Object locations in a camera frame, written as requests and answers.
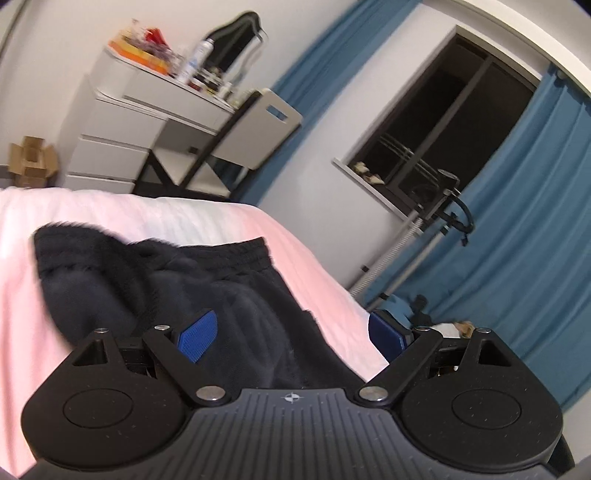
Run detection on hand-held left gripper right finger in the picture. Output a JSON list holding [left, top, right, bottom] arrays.
[[355, 311, 515, 409]]

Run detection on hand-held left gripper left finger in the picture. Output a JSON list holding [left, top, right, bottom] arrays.
[[69, 309, 228, 408]]

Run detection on black pants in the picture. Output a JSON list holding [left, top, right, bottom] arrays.
[[31, 222, 389, 391]]

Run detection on pile of clothes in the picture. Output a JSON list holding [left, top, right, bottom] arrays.
[[367, 294, 478, 340]]

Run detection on white pole stand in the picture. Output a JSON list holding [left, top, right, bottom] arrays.
[[348, 168, 476, 297]]

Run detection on bed with pink-white sheet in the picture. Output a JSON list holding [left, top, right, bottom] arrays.
[[0, 187, 391, 478]]

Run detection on small windowsill items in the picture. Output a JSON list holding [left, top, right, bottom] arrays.
[[351, 161, 387, 186]]

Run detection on wide blue curtain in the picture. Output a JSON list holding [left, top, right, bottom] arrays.
[[365, 64, 591, 409]]

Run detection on white drawer chest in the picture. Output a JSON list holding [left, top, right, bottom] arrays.
[[65, 46, 172, 195]]

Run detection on grey folding chair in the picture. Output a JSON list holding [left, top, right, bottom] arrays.
[[178, 88, 304, 188]]

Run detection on white desk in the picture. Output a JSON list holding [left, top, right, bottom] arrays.
[[121, 69, 237, 200]]

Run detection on dark window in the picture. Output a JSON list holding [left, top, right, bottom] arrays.
[[332, 24, 542, 219]]

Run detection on cardboard box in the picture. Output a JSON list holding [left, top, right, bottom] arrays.
[[9, 136, 60, 189]]

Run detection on cluster of small bottles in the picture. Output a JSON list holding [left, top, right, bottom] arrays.
[[190, 65, 242, 101]]

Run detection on white spray bottle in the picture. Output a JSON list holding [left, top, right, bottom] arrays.
[[178, 38, 215, 85]]

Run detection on narrow blue curtain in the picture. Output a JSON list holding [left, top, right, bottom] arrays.
[[231, 0, 422, 205]]

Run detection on clutter of toiletries on desk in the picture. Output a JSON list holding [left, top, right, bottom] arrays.
[[108, 18, 185, 75]]

